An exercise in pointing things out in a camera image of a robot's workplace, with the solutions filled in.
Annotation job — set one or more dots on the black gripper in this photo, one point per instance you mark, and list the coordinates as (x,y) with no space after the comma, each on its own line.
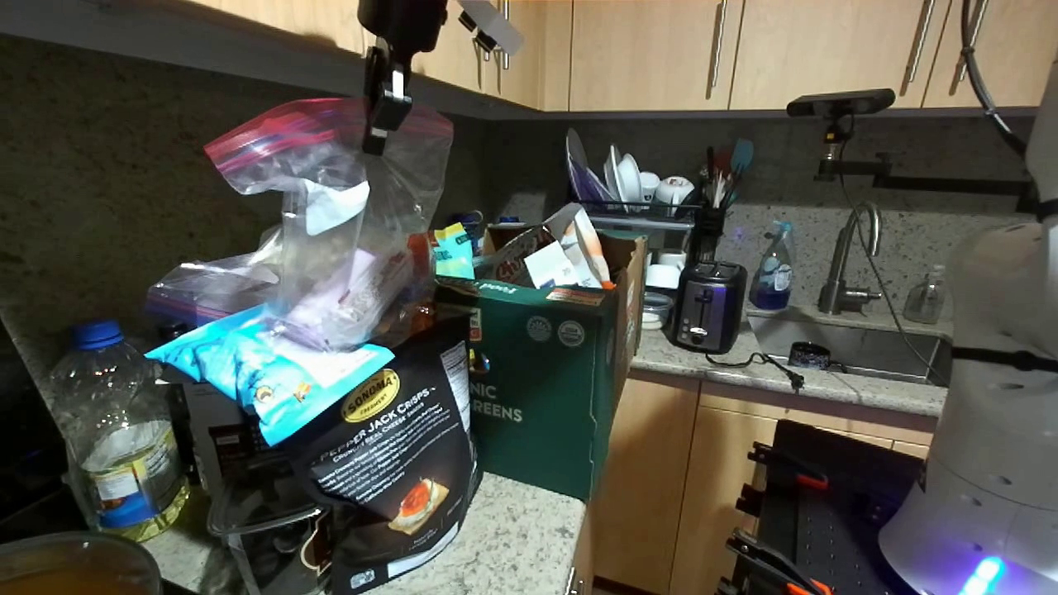
(400,20)

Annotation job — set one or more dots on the clear ziploc bag pink zip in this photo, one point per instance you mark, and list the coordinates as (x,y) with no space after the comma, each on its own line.
(332,218)

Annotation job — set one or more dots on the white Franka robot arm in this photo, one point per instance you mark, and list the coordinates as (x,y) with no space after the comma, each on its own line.
(994,440)

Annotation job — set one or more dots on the teal organic snack bag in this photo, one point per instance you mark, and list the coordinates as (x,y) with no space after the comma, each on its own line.
(450,252)

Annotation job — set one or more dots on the light blue snack bag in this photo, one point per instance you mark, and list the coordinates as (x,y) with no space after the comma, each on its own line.
(266,375)

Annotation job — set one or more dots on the green cardboard organic greens box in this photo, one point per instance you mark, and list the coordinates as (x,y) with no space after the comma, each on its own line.
(546,398)

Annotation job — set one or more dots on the black cracker chips bag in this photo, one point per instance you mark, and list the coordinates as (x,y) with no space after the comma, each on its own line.
(399,464)

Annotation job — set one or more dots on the dish rack with dishes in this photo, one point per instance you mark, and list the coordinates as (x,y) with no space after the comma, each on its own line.
(623,184)

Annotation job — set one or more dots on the black utensil holder with utensils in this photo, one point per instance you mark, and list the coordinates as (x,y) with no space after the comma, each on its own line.
(709,226)

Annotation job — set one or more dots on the black toaster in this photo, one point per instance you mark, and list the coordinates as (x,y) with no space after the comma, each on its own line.
(709,308)

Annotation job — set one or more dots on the blue spray bottle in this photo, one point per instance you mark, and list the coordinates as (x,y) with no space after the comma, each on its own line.
(771,274)

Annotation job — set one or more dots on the plastic bottle with blue cap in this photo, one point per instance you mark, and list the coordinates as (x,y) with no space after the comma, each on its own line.
(112,431)

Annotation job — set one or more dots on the wooden lower cabinets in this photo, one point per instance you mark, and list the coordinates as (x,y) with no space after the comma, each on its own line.
(674,483)

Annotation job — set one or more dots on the metal sink faucet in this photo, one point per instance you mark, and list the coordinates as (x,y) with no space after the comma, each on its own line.
(845,267)

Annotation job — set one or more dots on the steel kitchen sink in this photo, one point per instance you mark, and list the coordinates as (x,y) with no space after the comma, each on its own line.
(870,352)

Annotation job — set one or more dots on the black orange clamp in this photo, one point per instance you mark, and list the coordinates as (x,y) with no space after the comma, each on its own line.
(787,477)
(771,565)

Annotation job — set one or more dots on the dark pot with orange liquid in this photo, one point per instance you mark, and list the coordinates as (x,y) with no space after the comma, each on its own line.
(70,565)

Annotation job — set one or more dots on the clear soap dispenser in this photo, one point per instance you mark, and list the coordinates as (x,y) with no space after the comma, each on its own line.
(926,299)

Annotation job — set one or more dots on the black robot cart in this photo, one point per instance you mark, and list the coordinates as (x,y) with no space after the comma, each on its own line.
(864,483)

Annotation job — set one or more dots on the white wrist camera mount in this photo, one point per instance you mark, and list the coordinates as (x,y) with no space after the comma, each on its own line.
(491,25)

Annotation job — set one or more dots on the black camera on clamp arm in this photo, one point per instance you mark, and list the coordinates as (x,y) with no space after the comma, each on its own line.
(845,103)

